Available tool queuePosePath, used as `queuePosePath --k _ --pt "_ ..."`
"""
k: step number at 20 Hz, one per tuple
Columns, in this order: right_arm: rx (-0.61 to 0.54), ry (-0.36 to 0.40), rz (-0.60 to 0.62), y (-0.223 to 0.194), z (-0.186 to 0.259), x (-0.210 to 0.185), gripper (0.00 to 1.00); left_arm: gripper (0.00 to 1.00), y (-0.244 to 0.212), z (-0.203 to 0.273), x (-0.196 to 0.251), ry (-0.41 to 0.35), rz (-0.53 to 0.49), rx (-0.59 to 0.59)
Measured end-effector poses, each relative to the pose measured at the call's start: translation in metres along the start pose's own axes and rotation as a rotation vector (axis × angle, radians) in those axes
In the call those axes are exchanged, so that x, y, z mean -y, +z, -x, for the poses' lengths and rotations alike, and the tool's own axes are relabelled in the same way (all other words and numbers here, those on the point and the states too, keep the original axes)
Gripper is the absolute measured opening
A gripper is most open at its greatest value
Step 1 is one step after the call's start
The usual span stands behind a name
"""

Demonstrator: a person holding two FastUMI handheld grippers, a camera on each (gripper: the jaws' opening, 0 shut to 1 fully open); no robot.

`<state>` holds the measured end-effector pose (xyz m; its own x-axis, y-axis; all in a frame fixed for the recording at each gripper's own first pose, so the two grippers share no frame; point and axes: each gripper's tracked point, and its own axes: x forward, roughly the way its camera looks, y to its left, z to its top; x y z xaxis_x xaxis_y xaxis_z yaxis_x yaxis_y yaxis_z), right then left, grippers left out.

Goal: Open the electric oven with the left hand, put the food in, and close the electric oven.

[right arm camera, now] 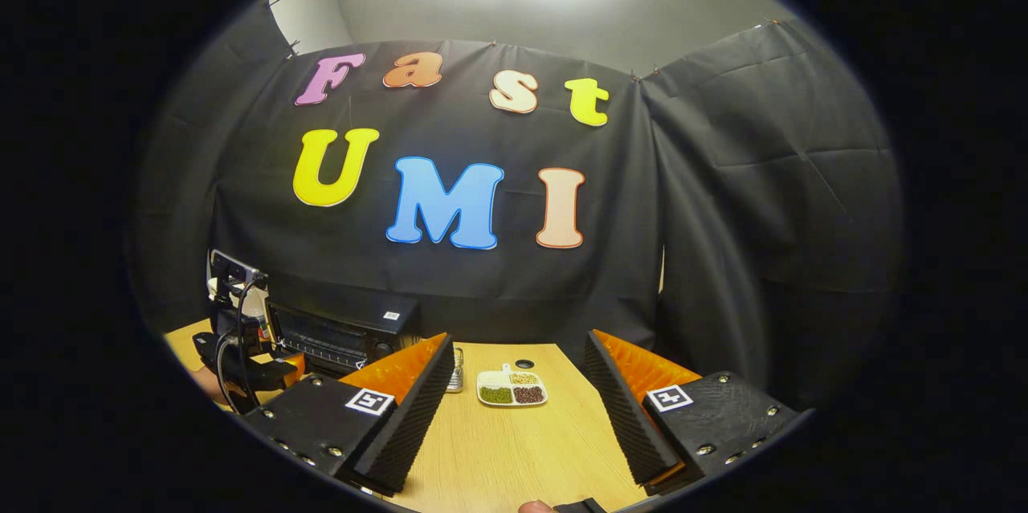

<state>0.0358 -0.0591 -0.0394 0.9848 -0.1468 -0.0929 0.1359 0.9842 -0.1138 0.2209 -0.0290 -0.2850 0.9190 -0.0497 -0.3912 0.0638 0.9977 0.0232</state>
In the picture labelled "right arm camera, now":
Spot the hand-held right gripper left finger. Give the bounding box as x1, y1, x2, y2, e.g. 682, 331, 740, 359
239, 332, 456, 497

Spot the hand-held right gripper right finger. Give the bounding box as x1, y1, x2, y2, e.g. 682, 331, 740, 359
583, 328, 802, 497

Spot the black electric oven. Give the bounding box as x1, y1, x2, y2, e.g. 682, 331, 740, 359
265, 295, 424, 379

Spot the white divided bean tray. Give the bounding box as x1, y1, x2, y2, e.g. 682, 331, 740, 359
476, 364, 549, 409

